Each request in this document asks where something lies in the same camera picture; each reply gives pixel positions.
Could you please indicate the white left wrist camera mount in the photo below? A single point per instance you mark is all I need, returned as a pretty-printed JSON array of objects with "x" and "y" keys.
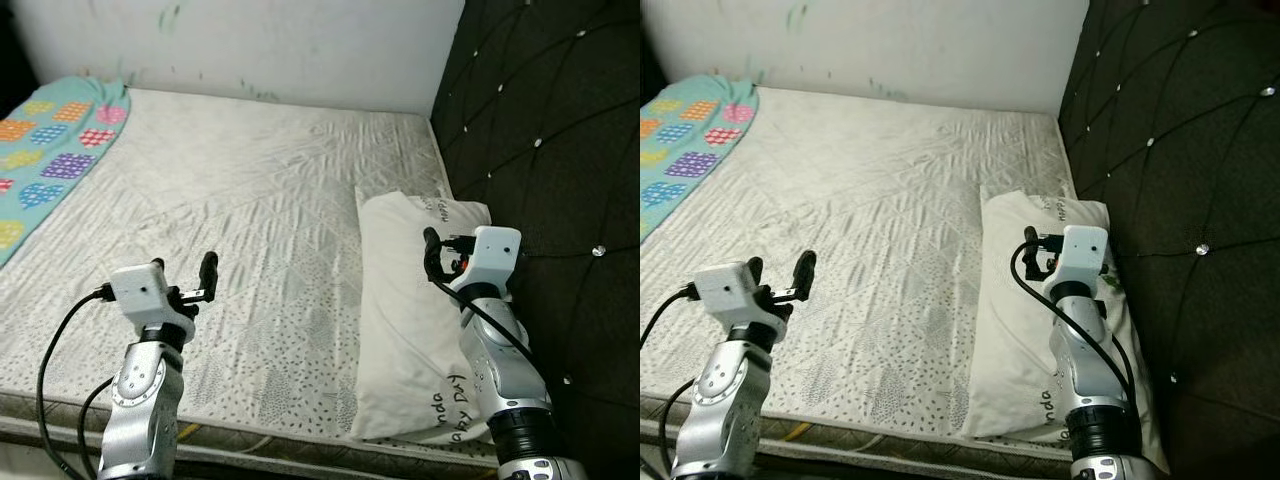
[
  {"x": 725, "y": 290},
  {"x": 140, "y": 290}
]

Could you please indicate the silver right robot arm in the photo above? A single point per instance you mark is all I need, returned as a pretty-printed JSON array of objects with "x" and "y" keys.
[
  {"x": 500, "y": 360},
  {"x": 1080, "y": 350}
]

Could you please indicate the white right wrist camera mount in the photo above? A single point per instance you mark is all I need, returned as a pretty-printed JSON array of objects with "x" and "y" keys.
[
  {"x": 1083, "y": 255},
  {"x": 495, "y": 255}
]

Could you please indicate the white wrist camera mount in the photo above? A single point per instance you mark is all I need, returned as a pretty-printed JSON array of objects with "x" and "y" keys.
[
  {"x": 140, "y": 290},
  {"x": 725, "y": 290},
  {"x": 1083, "y": 255},
  {"x": 495, "y": 255}
]

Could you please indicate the black tufted headboard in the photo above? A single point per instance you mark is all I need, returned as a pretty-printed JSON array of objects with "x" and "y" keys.
[
  {"x": 560, "y": 120},
  {"x": 1190, "y": 120}
]

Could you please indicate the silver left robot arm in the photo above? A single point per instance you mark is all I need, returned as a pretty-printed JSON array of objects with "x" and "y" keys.
[
  {"x": 140, "y": 410},
  {"x": 725, "y": 410}
]

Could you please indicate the grey quilted mattress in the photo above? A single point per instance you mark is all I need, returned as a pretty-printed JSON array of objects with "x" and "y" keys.
[
  {"x": 880, "y": 180},
  {"x": 230, "y": 180}
]

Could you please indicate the white pillow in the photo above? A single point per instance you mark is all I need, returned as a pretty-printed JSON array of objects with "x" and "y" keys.
[
  {"x": 400, "y": 300},
  {"x": 1010, "y": 300}
]

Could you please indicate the teal patterned blanket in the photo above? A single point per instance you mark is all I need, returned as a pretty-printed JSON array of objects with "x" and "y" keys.
[
  {"x": 60, "y": 140},
  {"x": 690, "y": 130}
]

